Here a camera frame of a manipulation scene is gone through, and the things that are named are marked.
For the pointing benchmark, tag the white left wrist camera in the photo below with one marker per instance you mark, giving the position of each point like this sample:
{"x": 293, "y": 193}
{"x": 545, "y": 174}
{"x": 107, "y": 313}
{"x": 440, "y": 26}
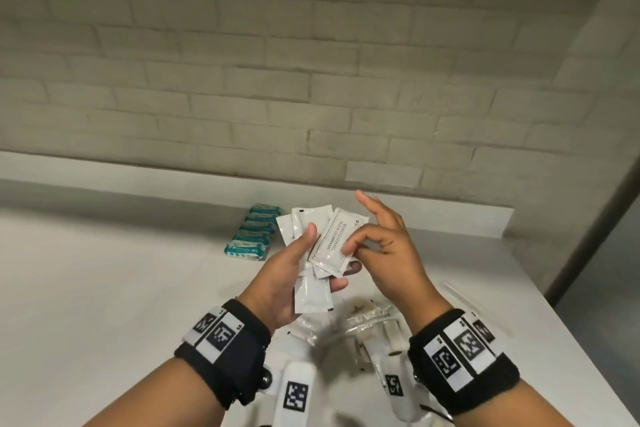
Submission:
{"x": 295, "y": 394}

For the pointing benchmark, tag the black right wristband with markers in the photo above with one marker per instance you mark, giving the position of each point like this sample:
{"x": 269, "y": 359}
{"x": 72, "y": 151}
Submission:
{"x": 490, "y": 381}

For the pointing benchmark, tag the black left wristband with markers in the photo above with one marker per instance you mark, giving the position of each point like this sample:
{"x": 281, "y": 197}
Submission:
{"x": 235, "y": 366}

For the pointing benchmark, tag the pile of mixed clear packets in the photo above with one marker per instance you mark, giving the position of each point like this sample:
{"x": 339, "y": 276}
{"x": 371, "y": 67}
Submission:
{"x": 370, "y": 316}

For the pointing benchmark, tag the person's left hand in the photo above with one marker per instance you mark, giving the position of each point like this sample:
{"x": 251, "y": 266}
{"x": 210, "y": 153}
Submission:
{"x": 280, "y": 281}

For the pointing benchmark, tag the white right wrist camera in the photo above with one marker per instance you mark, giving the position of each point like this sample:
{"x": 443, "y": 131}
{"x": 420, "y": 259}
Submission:
{"x": 395, "y": 384}

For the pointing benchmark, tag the black wristband with markers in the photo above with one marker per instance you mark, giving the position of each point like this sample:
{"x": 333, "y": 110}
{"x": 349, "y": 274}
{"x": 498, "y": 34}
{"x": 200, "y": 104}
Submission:
{"x": 490, "y": 381}
{"x": 235, "y": 366}

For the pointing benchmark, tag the white table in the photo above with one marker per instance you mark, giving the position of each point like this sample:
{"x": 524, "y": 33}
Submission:
{"x": 100, "y": 291}

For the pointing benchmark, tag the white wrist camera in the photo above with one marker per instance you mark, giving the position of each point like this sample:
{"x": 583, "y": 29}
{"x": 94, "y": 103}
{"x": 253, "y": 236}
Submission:
{"x": 295, "y": 394}
{"x": 395, "y": 384}

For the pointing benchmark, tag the person's right hand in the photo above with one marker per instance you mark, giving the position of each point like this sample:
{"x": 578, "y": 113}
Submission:
{"x": 395, "y": 261}

